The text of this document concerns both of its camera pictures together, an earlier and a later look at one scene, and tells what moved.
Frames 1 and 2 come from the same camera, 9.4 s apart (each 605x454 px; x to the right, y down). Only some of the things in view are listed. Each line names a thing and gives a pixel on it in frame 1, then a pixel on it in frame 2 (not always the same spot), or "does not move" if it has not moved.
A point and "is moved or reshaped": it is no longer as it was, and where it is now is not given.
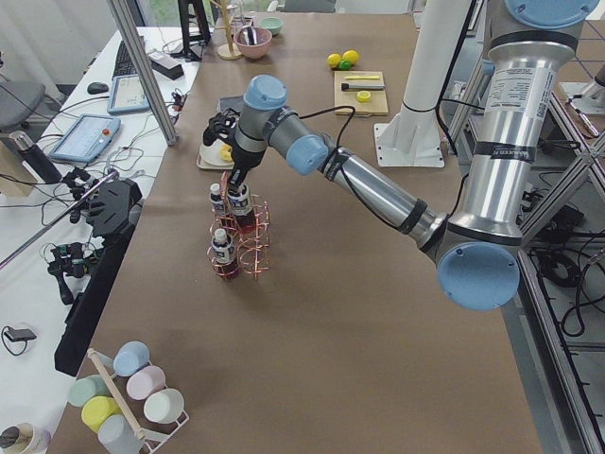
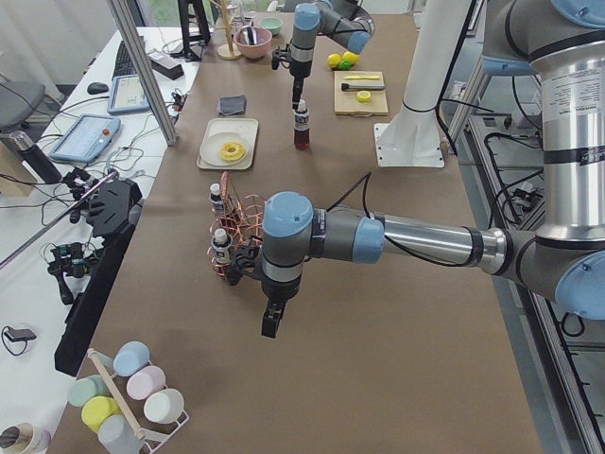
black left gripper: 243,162 to 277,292
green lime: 345,64 does not move
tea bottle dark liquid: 244,221 is moved or reshaped
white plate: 212,153 does not move
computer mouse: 95,88 does not move
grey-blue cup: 117,435 does not move
